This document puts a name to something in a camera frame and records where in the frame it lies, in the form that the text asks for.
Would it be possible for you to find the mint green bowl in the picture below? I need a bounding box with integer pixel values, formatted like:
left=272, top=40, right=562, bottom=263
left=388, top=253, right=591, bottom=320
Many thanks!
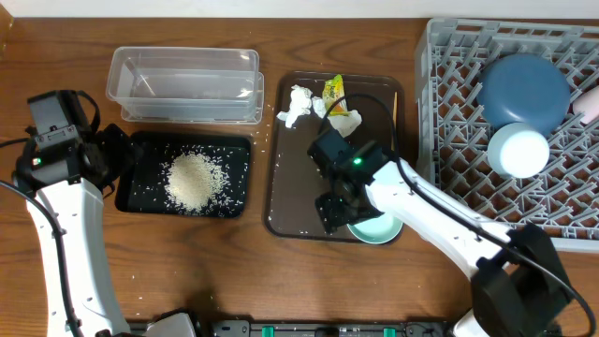
left=348, top=214, right=403, bottom=244

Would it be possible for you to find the white napkin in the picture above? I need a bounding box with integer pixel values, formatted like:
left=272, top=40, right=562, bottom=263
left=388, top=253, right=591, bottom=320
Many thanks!
left=312, top=96, right=362, bottom=138

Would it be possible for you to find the pile of rice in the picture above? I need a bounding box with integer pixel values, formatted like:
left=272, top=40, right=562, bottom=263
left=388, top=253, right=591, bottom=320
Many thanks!
left=161, top=145, right=249, bottom=218

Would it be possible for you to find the wooden chopstick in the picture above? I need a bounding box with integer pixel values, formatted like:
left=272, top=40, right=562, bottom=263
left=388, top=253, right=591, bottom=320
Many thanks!
left=391, top=91, right=399, bottom=151

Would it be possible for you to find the white tissue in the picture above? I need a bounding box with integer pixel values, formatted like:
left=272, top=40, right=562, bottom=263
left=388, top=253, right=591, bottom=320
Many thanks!
left=277, top=85, right=313, bottom=128

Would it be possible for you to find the yellow green snack wrapper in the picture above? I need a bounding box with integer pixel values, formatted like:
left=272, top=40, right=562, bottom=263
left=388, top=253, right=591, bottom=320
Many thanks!
left=322, top=74, right=349, bottom=116

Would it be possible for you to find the light blue bowl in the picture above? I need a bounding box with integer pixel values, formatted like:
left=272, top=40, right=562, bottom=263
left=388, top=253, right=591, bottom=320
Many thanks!
left=487, top=123, right=549, bottom=179

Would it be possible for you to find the dark blue plate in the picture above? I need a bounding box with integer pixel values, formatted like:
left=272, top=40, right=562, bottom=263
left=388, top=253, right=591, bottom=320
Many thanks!
left=476, top=53, right=570, bottom=136

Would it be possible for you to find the pink cup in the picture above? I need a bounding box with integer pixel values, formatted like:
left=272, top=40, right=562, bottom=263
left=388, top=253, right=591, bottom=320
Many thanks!
left=572, top=86, right=599, bottom=125

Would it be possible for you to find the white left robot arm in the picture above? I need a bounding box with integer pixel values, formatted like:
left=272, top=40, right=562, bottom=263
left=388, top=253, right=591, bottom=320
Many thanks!
left=14, top=124, right=141, bottom=336

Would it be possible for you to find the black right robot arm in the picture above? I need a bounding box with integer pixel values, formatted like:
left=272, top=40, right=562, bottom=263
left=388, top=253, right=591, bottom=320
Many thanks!
left=315, top=154, right=580, bottom=336

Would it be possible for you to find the grey dishwasher rack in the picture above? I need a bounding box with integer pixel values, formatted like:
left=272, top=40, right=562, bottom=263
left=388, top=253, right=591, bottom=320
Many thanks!
left=415, top=19, right=598, bottom=254

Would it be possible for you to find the brown serving tray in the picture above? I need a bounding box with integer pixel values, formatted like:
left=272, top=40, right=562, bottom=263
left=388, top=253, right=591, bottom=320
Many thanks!
left=263, top=71, right=404, bottom=244

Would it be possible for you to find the black rectangular tray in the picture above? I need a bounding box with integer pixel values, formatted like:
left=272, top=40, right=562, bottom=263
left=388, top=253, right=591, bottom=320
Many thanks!
left=115, top=131, right=251, bottom=218

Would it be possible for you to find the clear plastic bin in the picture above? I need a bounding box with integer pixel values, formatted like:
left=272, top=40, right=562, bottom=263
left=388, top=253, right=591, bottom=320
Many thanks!
left=106, top=47, right=264, bottom=125

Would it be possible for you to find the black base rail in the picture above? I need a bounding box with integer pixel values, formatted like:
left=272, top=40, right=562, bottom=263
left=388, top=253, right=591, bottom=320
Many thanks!
left=193, top=319, right=449, bottom=337

